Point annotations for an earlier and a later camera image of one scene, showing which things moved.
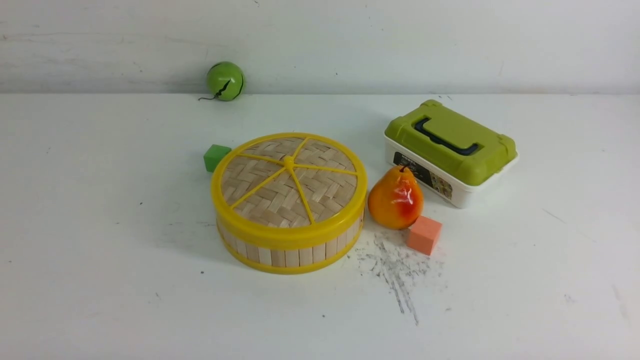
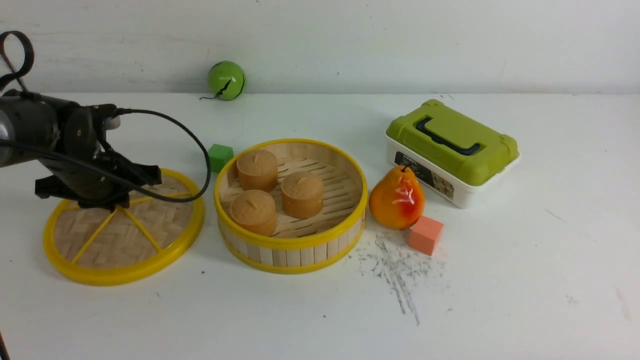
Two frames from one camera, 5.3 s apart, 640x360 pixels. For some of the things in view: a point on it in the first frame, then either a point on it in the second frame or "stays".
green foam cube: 213,156 stays
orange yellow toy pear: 398,202 stays
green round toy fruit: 226,81 stays
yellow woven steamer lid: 289,189 to 104,246
